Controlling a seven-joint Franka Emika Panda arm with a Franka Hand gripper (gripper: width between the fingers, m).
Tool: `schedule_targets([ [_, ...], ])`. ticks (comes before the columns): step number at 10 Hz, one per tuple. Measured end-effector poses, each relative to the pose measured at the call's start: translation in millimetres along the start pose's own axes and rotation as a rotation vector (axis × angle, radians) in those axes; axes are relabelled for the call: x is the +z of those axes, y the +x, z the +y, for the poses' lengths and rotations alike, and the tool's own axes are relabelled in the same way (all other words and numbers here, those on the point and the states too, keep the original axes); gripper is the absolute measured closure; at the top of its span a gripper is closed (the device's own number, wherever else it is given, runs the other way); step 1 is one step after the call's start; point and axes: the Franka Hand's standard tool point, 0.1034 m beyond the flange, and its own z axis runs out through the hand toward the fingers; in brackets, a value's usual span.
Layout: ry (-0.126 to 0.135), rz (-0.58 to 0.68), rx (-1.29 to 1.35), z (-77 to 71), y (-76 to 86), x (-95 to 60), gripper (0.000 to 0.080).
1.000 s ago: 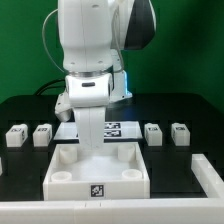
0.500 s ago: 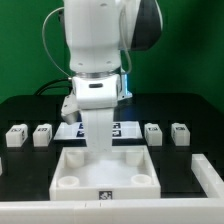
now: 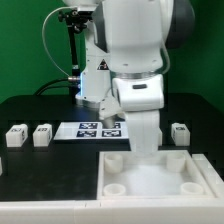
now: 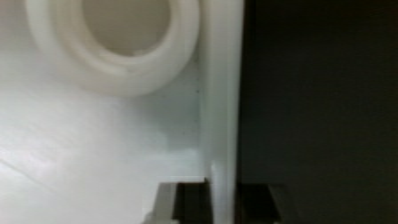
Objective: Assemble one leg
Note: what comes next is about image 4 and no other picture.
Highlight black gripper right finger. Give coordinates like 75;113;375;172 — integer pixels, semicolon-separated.
237;183;303;224

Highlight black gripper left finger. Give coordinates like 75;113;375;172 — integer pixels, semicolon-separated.
144;182;214;224

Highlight white square tabletop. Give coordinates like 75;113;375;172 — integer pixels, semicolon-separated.
0;0;244;224

